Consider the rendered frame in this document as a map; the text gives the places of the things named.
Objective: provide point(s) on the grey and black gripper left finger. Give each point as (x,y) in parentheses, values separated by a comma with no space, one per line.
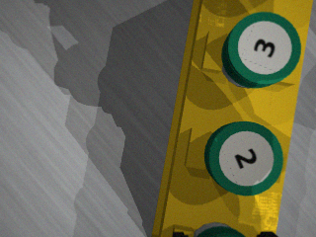
(179,234)

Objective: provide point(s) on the green screw cap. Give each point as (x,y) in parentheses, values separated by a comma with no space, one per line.
(261,50)
(220,231)
(244,158)

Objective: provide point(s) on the yellow tube rack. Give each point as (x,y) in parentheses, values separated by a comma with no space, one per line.
(206,100)

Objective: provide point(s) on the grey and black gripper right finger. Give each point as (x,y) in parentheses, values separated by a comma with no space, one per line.
(266,234)

